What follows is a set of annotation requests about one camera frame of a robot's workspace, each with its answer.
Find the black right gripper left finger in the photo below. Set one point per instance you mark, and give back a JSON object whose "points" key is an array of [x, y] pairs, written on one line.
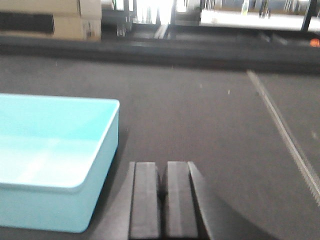
{"points": [[135, 214]]}

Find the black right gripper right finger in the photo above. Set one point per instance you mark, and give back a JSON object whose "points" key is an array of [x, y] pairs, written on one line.
{"points": [[192, 211]]}

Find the light cyan plastic bin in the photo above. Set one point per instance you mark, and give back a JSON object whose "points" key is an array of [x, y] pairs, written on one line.
{"points": [[55, 155]]}

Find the grey conveyor belt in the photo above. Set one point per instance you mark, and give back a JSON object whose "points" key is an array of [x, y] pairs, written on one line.
{"points": [[244, 130]]}

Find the white background table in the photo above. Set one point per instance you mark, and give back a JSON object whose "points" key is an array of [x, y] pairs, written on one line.
{"points": [[252, 20]]}

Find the cardboard box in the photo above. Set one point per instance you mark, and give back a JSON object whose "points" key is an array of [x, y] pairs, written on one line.
{"points": [[77, 20]]}

